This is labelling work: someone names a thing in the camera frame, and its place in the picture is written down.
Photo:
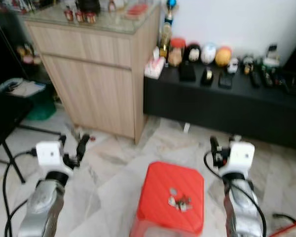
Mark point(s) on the small black pouch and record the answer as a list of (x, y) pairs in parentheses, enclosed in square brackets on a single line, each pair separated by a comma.
[(226, 80)]

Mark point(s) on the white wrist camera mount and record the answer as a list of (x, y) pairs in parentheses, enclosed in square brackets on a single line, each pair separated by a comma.
[(49, 155), (241, 157)]

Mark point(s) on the red strip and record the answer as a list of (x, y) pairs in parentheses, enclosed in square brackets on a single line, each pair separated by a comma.
[(291, 228)]

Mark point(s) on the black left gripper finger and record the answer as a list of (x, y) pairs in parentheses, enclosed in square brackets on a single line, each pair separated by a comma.
[(62, 139), (83, 144)]

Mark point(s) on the white round figure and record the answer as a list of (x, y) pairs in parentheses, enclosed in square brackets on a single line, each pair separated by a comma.
[(208, 53)]

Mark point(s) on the small black bear figure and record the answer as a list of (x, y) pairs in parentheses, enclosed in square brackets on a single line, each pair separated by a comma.
[(248, 63)]

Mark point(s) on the stack of papers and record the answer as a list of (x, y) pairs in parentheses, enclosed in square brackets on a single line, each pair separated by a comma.
[(22, 87)]

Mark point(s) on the bunch of metal keys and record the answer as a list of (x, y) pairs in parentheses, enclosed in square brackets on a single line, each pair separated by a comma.
[(180, 201)]

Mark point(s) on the black upright phone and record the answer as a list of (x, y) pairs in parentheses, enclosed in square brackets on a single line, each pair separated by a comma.
[(272, 51)]

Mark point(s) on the light wooden cabinet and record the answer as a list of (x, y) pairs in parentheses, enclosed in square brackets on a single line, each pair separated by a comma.
[(93, 74)]

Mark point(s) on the dark display shelf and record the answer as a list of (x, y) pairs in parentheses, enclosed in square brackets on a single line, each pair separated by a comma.
[(5, 49)]

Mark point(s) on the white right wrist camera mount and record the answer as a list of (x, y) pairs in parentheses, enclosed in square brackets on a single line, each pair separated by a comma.
[(241, 157)]

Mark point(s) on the small panda figure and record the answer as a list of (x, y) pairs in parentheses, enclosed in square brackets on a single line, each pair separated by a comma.
[(233, 65)]

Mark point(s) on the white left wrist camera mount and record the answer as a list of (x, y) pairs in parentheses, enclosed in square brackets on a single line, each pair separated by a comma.
[(49, 155)]

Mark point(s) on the black remote control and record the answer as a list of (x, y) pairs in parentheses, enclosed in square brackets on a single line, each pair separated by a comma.
[(255, 79), (270, 78)]

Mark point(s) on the trophy with blue ball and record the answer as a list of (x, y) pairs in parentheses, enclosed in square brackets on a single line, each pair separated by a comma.
[(171, 5)]

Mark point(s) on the black tape dispenser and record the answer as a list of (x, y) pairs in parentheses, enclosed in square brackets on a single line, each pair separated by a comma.
[(207, 77)]

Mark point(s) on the red plastic stool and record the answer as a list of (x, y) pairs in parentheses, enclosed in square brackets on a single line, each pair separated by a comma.
[(163, 197)]

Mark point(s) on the green bag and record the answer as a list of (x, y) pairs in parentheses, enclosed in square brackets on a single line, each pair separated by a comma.
[(42, 106)]

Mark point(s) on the black wallet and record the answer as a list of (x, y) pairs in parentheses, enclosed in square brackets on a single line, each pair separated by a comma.
[(187, 72)]

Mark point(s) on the flat red box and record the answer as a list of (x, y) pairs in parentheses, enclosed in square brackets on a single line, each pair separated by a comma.
[(137, 11)]

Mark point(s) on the black folding chair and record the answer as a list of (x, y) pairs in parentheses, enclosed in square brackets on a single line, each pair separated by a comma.
[(2, 116)]

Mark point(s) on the black low console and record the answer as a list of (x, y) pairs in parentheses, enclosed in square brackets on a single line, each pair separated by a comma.
[(217, 106)]

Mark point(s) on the pink white tissue box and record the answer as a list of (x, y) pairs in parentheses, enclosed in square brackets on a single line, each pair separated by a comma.
[(154, 68)]

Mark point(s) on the white green container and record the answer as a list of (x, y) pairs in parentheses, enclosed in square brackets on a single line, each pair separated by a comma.
[(271, 61)]

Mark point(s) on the black pot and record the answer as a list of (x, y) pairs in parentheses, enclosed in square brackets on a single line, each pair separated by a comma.
[(89, 6)]

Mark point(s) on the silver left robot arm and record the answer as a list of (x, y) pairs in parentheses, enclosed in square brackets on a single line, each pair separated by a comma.
[(42, 207)]

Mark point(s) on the gold glass bottle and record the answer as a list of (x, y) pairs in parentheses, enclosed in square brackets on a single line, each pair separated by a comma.
[(165, 40)]

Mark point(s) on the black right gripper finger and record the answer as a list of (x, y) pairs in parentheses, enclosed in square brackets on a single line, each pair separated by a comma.
[(214, 144), (235, 138)]

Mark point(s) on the orange round figure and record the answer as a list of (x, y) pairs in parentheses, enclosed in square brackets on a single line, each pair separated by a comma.
[(223, 57)]

